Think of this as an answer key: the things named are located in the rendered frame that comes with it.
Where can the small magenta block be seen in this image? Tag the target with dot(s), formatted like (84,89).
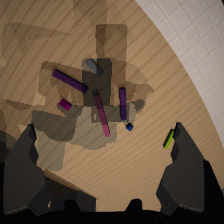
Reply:
(65,104)

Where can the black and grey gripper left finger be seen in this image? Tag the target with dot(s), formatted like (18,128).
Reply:
(24,190)

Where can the pink rod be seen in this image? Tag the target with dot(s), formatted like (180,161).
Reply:
(101,112)

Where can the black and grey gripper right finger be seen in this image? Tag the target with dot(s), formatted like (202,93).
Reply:
(188,190)

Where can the purple rod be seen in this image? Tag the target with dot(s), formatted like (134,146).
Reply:
(70,81)
(123,110)

